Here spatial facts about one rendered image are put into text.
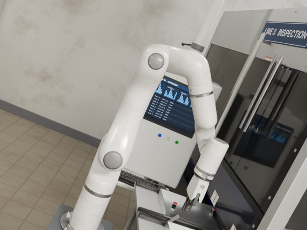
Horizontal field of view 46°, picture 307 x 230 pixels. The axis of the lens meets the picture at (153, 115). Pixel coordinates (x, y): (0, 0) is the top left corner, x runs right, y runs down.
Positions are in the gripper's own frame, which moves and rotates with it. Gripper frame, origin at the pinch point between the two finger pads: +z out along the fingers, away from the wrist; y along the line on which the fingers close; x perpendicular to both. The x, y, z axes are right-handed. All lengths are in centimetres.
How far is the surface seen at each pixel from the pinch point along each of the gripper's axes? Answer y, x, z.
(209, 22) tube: 95, 2, -78
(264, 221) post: -8.9, -28.3, -9.4
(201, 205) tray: 54, -29, 20
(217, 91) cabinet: 87, -19, -42
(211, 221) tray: 42, -33, 22
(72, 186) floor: 198, 37, 110
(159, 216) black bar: 25.8, 0.5, 20.9
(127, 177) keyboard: 73, 14, 28
